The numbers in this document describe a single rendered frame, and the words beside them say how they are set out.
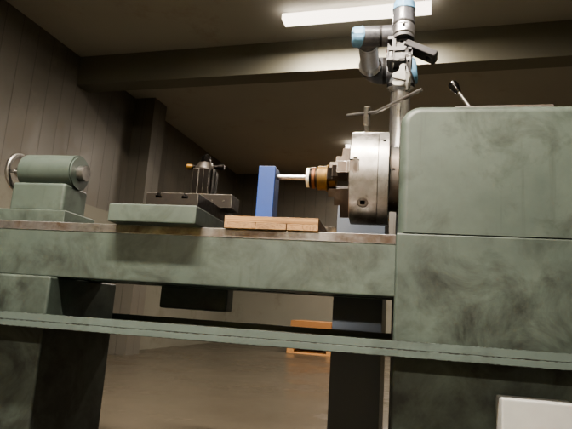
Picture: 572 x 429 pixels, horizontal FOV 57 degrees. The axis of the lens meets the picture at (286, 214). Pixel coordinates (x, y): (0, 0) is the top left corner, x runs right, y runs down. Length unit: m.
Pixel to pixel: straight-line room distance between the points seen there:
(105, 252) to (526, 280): 1.29
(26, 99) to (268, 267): 4.13
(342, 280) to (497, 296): 0.43
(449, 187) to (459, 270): 0.24
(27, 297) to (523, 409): 1.51
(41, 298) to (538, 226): 1.54
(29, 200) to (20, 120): 3.27
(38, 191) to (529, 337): 1.70
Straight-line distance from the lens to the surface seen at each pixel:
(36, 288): 1.92
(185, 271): 1.71
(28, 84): 5.52
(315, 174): 1.80
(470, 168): 1.62
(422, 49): 1.84
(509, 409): 1.51
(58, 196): 2.08
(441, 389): 1.56
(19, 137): 5.36
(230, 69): 5.25
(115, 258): 1.82
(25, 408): 1.94
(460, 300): 1.55
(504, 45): 4.96
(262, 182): 1.82
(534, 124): 1.69
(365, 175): 1.66
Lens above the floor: 0.62
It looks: 10 degrees up
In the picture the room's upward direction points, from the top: 4 degrees clockwise
